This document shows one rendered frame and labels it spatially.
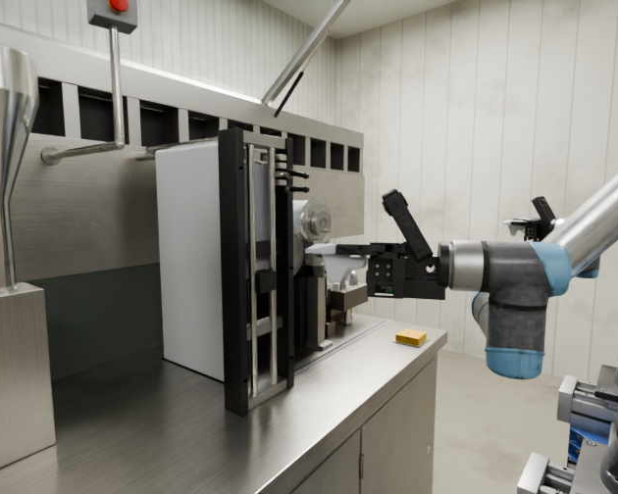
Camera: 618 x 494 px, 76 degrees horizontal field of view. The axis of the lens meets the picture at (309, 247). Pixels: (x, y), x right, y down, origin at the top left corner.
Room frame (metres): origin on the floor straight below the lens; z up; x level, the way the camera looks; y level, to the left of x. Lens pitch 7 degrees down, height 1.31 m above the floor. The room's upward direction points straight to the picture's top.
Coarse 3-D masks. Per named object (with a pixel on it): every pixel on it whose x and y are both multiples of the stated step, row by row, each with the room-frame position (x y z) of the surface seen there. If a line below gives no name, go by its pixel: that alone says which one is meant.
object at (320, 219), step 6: (318, 210) 1.12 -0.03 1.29; (324, 210) 1.13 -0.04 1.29; (312, 216) 1.10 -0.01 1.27; (318, 216) 1.10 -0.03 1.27; (324, 216) 1.13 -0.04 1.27; (312, 222) 1.10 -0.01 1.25; (318, 222) 1.10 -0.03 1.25; (324, 222) 1.13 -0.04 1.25; (312, 228) 1.10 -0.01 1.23; (318, 228) 1.10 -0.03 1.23; (318, 234) 1.11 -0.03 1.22; (324, 234) 1.13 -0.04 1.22
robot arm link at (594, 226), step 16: (608, 192) 0.62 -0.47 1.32; (592, 208) 0.62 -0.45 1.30; (608, 208) 0.61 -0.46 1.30; (560, 224) 0.66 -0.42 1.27; (576, 224) 0.63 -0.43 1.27; (592, 224) 0.61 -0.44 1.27; (608, 224) 0.61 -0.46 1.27; (544, 240) 0.66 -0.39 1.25; (560, 240) 0.63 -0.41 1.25; (576, 240) 0.62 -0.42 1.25; (592, 240) 0.61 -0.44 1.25; (608, 240) 0.61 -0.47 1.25; (576, 256) 0.62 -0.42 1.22; (592, 256) 0.62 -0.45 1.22; (576, 272) 0.63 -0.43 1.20; (480, 304) 0.66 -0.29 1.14
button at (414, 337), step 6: (402, 330) 1.15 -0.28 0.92; (408, 330) 1.15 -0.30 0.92; (414, 330) 1.15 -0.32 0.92; (396, 336) 1.12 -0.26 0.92; (402, 336) 1.11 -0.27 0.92; (408, 336) 1.10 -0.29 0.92; (414, 336) 1.09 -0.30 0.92; (420, 336) 1.10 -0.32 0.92; (426, 336) 1.13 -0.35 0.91; (402, 342) 1.10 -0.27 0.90; (408, 342) 1.09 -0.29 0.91; (414, 342) 1.08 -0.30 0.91; (420, 342) 1.09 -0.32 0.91
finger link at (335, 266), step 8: (312, 248) 0.60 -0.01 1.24; (320, 248) 0.59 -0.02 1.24; (328, 248) 0.59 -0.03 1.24; (328, 256) 0.59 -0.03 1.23; (336, 256) 0.59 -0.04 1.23; (360, 256) 0.58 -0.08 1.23; (328, 264) 0.59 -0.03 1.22; (336, 264) 0.59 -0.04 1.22; (344, 264) 0.58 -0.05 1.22; (352, 264) 0.58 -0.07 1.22; (360, 264) 0.58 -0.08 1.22; (328, 272) 0.59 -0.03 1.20; (336, 272) 0.58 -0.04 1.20; (344, 272) 0.58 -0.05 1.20; (336, 280) 0.58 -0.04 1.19
